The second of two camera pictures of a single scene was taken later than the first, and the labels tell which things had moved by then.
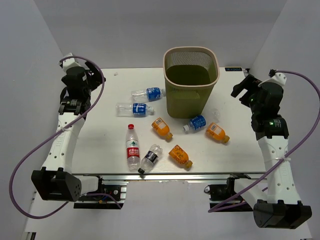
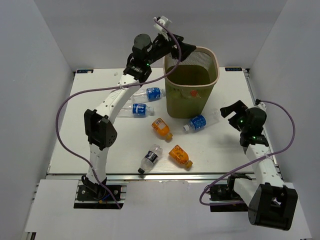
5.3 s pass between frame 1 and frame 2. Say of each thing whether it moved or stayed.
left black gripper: moved
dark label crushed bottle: stayed
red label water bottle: moved
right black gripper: moved
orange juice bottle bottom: stayed
